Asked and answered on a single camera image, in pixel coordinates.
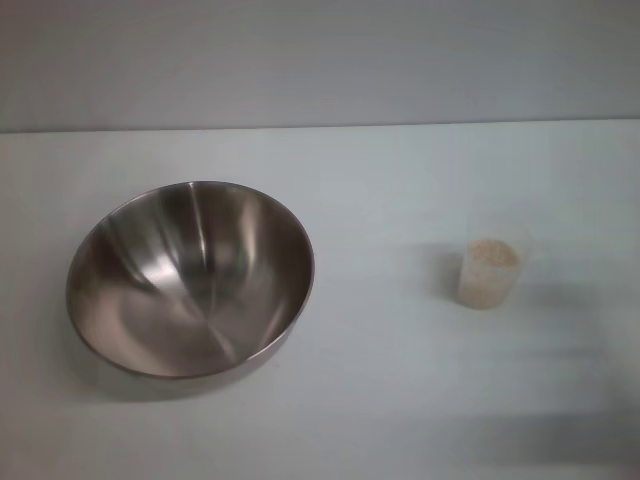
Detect stainless steel mixing bowl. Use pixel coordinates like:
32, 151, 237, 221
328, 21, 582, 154
64, 180, 317, 386

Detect white rice grains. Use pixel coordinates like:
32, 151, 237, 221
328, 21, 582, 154
458, 238, 523, 312

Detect clear plastic measuring cup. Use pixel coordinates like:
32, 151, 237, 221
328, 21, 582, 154
456, 216, 532, 313

